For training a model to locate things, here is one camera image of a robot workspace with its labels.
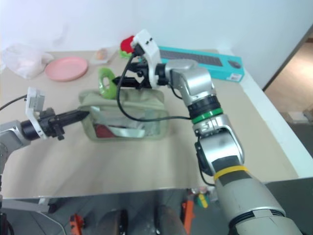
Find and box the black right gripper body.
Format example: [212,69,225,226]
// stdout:
[134,63,152,90]

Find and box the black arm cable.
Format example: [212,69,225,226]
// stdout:
[0,95,27,111]
[116,45,194,121]

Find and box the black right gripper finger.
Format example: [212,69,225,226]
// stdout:
[126,62,142,73]
[112,76,141,88]

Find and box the green tape roll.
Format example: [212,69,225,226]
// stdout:
[97,67,117,100]

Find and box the green and yellow small item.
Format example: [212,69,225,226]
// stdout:
[195,188,209,209]

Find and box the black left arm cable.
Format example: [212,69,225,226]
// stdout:
[0,95,27,111]

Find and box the white plastic bag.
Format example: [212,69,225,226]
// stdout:
[1,43,54,79]

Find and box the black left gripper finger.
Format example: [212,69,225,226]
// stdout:
[56,113,89,126]
[55,109,89,118]

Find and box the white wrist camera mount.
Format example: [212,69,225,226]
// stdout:
[25,86,47,141]
[132,29,162,89]

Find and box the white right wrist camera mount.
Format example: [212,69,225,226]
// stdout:
[132,29,162,89]

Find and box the teal keyboard box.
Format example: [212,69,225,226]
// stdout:
[157,46,246,84]

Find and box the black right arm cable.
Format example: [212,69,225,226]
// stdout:
[116,45,194,121]

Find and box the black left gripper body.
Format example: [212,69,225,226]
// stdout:
[38,107,66,142]

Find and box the red plush toy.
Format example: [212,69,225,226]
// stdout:
[119,35,137,59]

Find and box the small clear container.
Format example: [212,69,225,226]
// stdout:
[90,47,116,65]

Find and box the orange tool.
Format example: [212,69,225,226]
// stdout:
[69,213,86,235]
[181,198,197,235]

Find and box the green zip pouch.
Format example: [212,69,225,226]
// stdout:
[78,89,171,142]

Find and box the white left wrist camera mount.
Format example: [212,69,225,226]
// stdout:
[25,86,47,141]

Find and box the pink plate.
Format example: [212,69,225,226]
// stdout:
[44,56,89,83]

